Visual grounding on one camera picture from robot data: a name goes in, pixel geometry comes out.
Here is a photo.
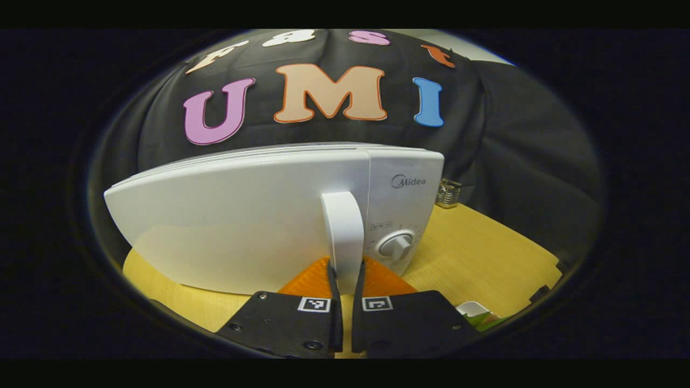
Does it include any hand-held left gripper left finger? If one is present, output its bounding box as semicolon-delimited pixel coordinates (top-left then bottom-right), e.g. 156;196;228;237
216;257;344;359

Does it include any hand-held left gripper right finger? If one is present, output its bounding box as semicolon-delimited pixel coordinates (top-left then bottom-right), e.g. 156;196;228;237
351;257;480;359

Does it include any green leafy vegetable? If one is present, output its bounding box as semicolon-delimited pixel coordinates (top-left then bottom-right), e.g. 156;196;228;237
466;311;510;332

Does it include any white microwave oven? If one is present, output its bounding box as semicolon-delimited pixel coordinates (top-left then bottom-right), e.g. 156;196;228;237
103;142;445;296

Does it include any white plastic tray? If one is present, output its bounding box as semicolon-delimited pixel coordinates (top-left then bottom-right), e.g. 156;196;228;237
456;301;494;324

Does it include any black backdrop cloth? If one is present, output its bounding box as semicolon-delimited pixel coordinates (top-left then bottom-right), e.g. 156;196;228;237
89;30;604;270

